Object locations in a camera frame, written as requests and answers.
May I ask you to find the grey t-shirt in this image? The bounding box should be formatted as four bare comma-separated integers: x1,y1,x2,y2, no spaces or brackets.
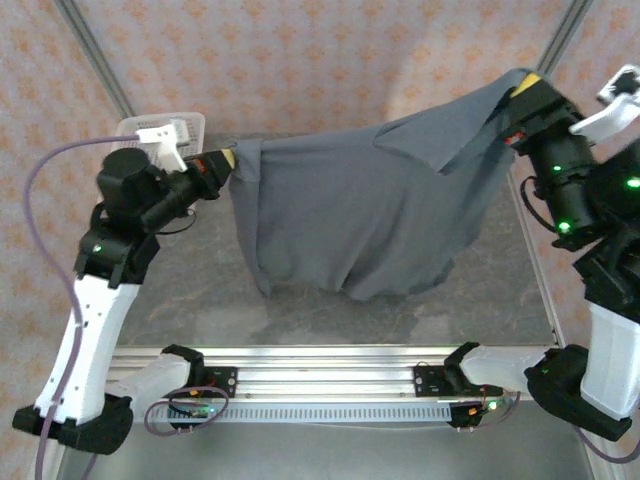
228,67,539,302

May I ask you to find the white plastic mesh basket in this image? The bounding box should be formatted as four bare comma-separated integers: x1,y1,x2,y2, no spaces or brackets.
115,111,207,161

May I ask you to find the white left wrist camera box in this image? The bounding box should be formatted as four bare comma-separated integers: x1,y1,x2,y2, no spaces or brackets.
134,119,190,171

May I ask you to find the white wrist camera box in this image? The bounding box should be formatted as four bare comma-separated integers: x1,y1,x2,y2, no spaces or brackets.
568,63,640,147
134,119,190,171

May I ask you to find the aluminium frame post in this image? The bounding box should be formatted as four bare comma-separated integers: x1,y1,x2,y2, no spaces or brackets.
534,0,586,76
55,0,137,120

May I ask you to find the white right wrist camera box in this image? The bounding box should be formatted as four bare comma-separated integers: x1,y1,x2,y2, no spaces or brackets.
568,63,640,147

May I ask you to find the aluminium table side rail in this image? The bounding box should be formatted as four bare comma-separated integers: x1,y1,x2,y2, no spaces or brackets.
507,169,570,359

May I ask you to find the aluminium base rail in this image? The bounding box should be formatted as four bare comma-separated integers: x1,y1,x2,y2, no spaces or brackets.
52,343,601,404

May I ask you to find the slotted grey cable duct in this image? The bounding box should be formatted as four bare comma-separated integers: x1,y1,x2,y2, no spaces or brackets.
72,402,454,425

